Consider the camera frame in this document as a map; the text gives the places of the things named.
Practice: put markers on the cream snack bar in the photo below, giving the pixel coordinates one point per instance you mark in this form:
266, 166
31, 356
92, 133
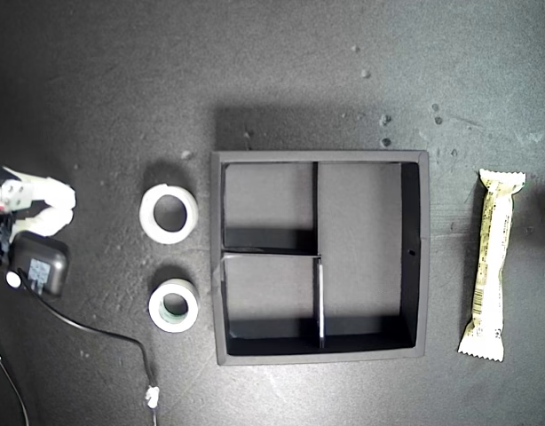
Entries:
492, 248

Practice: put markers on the large white tape roll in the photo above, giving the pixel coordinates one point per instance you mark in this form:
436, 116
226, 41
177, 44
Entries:
146, 217

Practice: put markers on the small white tape roll green core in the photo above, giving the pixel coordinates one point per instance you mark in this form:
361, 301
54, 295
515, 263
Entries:
153, 310

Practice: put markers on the black compartment tray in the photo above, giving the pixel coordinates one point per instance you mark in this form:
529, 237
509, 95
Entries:
361, 213

